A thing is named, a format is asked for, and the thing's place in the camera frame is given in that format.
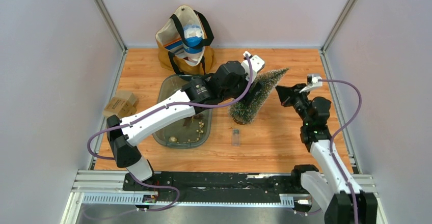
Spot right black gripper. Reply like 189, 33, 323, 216
274, 83, 311, 126

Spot small frosted christmas tree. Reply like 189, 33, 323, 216
229, 68, 289, 125

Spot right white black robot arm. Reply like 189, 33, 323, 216
276, 83, 378, 223

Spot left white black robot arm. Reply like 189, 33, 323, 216
107, 56, 265, 191

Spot brown ribbon bow ornament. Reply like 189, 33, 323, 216
183, 114, 203, 127

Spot gold bead garland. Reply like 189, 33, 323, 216
185, 121, 204, 144

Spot clear plastic battery box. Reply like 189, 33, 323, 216
231, 129, 240, 147

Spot blue white bottle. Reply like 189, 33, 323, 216
183, 23, 203, 61

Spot clear glass tray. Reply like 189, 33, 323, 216
153, 75, 212, 149

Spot yellow canvas tote bag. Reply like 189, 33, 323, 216
155, 5, 216, 75

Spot cardboard wrapped felt pads pack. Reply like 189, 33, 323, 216
102, 90, 138, 119

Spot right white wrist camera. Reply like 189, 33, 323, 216
300, 74, 322, 93

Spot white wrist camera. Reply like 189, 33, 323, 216
241, 51, 265, 82
300, 74, 322, 93

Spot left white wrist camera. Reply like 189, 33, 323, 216
241, 51, 265, 82

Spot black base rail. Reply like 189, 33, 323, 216
122, 172, 311, 204

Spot aluminium frame rail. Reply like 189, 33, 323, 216
69, 170, 381, 207

